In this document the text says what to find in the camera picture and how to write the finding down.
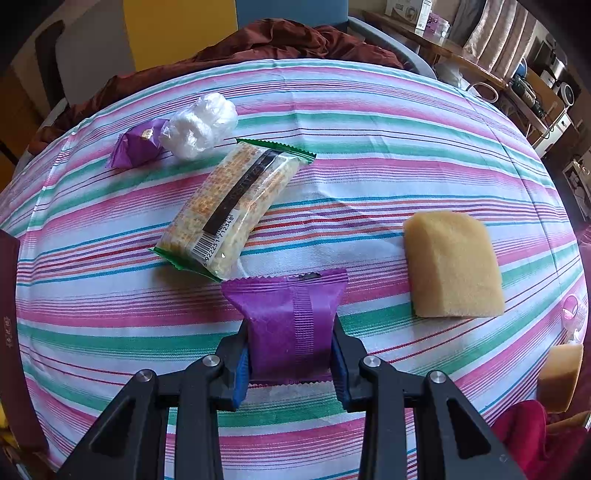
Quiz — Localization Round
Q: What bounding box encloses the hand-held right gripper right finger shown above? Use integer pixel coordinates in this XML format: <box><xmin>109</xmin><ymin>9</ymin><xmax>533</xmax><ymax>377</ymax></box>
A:
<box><xmin>330</xmin><ymin>314</ymin><xmax>529</xmax><ymax>480</ymax></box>

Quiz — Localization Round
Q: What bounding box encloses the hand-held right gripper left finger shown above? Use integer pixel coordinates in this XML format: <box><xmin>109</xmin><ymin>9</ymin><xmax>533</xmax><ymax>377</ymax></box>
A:
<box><xmin>55</xmin><ymin>318</ymin><xmax>252</xmax><ymax>480</ymax></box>

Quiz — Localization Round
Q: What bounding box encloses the purple snack packet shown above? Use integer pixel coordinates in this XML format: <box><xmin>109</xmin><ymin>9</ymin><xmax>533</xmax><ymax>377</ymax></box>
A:
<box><xmin>221</xmin><ymin>269</ymin><xmax>348</xmax><ymax>386</ymax></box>

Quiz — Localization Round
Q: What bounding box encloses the yellow sponge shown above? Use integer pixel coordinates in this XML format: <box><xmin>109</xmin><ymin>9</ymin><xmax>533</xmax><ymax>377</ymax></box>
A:
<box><xmin>403</xmin><ymin>211</ymin><xmax>505</xmax><ymax>319</ymax></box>
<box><xmin>536</xmin><ymin>344</ymin><xmax>585</xmax><ymax>414</ymax></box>

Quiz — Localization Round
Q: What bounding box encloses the gold maroon tin box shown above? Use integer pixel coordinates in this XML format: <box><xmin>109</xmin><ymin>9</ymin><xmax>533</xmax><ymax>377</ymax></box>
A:
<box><xmin>0</xmin><ymin>228</ymin><xmax>49</xmax><ymax>453</ymax></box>

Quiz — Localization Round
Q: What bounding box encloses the green clear cracker packet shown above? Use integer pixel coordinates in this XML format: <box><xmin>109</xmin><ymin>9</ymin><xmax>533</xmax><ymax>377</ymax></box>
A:
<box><xmin>152</xmin><ymin>137</ymin><xmax>317</xmax><ymax>282</ymax></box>

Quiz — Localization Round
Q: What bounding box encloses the red clothing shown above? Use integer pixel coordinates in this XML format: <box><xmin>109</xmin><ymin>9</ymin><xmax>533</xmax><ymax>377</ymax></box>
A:
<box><xmin>492</xmin><ymin>399</ymin><xmax>591</xmax><ymax>480</ymax></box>

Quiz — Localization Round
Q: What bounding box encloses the striped tablecloth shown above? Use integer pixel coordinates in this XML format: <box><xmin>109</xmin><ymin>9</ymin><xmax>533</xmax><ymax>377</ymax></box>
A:
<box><xmin>0</xmin><ymin>59</ymin><xmax>589</xmax><ymax>480</ymax></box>

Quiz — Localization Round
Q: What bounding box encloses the pink white small packet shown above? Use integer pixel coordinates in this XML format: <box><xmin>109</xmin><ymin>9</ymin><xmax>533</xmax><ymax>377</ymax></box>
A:
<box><xmin>561</xmin><ymin>295</ymin><xmax>589</xmax><ymax>344</ymax></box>

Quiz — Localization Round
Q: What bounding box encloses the small purple candy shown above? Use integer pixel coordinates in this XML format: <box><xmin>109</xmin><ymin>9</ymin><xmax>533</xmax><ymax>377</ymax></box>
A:
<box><xmin>109</xmin><ymin>119</ymin><xmax>169</xmax><ymax>170</ymax></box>

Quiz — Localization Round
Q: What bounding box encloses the crumpled white plastic bag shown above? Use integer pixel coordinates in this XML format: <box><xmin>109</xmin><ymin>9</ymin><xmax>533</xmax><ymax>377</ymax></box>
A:
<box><xmin>159</xmin><ymin>93</ymin><xmax>238</xmax><ymax>160</ymax></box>

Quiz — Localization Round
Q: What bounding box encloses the maroon blanket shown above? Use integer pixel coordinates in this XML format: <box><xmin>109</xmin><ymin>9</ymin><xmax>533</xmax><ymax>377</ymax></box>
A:
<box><xmin>28</xmin><ymin>18</ymin><xmax>407</xmax><ymax>155</ymax></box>

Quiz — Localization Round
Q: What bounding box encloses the wooden side desk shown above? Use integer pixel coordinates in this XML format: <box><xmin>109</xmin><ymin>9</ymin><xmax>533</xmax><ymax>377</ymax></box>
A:
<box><xmin>365</xmin><ymin>11</ymin><xmax>509</xmax><ymax>88</ymax></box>

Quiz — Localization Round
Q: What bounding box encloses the wooden wardrobe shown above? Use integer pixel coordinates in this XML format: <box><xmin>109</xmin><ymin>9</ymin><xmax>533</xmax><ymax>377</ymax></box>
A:
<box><xmin>0</xmin><ymin>69</ymin><xmax>47</xmax><ymax>185</ymax></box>

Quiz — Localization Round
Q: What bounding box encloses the grey yellow blue chair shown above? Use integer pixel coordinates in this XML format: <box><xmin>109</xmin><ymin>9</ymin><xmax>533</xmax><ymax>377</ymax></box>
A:
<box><xmin>44</xmin><ymin>0</ymin><xmax>437</xmax><ymax>121</ymax></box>

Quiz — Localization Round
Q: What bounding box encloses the small pink container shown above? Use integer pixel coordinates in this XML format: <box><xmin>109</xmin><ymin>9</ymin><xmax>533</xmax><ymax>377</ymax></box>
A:
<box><xmin>425</xmin><ymin>13</ymin><xmax>451</xmax><ymax>38</ymax></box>

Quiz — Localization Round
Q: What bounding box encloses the silver black appliance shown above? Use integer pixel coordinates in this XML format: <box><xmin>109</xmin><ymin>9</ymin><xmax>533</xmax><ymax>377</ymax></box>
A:
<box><xmin>538</xmin><ymin>34</ymin><xmax>583</xmax><ymax>109</ymax></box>

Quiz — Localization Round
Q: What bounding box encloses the white box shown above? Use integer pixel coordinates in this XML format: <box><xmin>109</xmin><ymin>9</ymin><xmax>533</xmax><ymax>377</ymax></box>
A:
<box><xmin>385</xmin><ymin>0</ymin><xmax>432</xmax><ymax>21</ymax></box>

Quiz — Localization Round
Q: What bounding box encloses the beige striped curtain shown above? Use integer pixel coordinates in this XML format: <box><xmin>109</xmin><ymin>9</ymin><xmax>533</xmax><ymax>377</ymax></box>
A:
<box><xmin>462</xmin><ymin>0</ymin><xmax>539</xmax><ymax>77</ymax></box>

